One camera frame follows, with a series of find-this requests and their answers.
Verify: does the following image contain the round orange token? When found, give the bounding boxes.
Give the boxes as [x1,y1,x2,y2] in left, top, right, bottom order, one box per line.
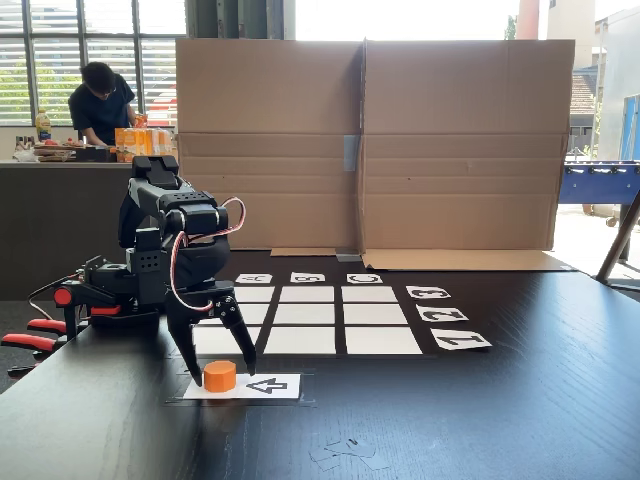
[203,359,237,394]

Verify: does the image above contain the white paper grid square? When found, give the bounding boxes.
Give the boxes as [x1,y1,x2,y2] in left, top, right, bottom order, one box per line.
[279,286,335,304]
[273,303,336,325]
[192,326,263,355]
[344,326,424,355]
[342,303,410,325]
[341,286,399,304]
[238,303,271,325]
[263,326,337,355]
[233,286,276,304]

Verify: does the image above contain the white arrow paper sheet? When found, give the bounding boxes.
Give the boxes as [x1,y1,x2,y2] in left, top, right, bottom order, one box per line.
[182,373,302,400]

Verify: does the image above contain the dark grey counter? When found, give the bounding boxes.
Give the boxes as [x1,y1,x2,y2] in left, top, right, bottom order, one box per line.
[0,159,176,302]

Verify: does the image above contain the clear tape scraps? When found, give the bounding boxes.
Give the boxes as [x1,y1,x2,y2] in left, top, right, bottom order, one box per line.
[308,438,391,472]

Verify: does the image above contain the wooden boards with food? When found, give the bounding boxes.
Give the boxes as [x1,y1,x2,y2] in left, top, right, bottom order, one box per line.
[33,138,90,163]

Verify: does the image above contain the person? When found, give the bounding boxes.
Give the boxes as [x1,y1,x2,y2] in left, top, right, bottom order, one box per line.
[68,61,137,148]

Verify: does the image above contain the paper sheet number 3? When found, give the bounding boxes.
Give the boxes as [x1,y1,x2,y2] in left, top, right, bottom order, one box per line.
[405,285,452,300]

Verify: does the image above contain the paper sheet number 2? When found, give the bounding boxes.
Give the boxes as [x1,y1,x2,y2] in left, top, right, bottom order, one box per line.
[415,305,470,323]

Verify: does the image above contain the yellow drink bottle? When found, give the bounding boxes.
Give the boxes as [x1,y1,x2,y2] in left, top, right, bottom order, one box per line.
[34,108,53,142]

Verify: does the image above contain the paper sheet number 1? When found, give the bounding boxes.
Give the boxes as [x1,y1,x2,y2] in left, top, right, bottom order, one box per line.
[430,328,493,352]

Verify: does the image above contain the brown cardboard screen with flap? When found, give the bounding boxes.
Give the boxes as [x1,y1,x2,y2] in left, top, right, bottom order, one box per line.
[359,38,577,273]

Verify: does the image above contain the blue foosball table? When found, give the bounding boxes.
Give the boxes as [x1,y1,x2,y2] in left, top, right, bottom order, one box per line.
[557,159,640,229]

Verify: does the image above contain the slanted metal leg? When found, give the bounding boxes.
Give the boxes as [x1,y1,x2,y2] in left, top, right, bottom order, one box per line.
[595,189,640,289]

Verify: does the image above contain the red white servo cable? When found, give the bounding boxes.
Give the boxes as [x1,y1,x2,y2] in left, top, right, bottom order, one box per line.
[169,196,247,312]

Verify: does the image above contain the red handled clamp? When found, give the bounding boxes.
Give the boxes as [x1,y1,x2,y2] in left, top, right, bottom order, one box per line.
[0,317,69,377]

